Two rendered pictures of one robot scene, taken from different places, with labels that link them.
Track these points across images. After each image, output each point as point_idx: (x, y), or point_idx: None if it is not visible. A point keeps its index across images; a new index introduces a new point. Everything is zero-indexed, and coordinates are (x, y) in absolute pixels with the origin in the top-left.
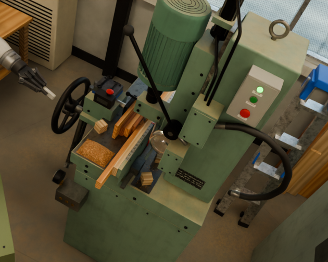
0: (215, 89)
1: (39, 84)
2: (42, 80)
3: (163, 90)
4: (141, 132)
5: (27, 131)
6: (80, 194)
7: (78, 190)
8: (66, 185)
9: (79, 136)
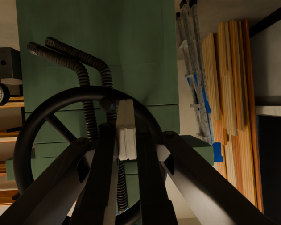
0: None
1: (117, 175)
2: (173, 175)
3: None
4: None
5: None
6: (21, 83)
7: (20, 82)
8: (5, 80)
9: (96, 68)
